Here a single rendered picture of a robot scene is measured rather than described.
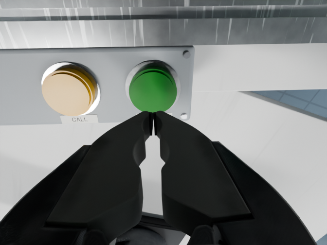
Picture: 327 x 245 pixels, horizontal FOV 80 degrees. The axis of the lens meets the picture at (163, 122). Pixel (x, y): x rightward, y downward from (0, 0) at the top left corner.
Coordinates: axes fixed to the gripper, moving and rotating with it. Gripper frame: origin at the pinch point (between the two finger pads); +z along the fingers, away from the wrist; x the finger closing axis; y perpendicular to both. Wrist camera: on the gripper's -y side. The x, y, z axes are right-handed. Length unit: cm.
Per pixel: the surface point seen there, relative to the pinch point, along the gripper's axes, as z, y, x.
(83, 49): 5.1, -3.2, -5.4
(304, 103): 101, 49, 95
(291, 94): 101, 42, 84
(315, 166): 15.1, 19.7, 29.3
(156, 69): 4.0, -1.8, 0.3
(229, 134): 15.1, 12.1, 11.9
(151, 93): 3.8, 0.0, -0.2
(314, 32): 5.0, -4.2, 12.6
